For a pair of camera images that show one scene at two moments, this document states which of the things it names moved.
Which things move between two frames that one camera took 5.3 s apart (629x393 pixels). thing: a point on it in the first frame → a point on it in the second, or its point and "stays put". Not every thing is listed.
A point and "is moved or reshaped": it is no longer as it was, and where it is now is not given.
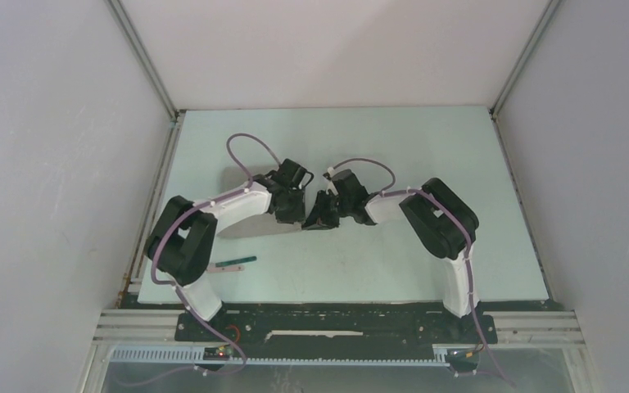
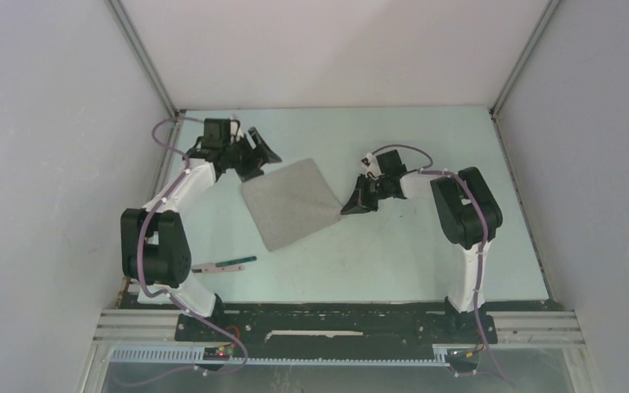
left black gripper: [298, 214] → [267, 157]
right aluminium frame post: [496, 106] stays put
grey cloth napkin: [234, 178] is moved or reshaped
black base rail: [335, 326] stays put
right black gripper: [319, 219] → [361, 201]
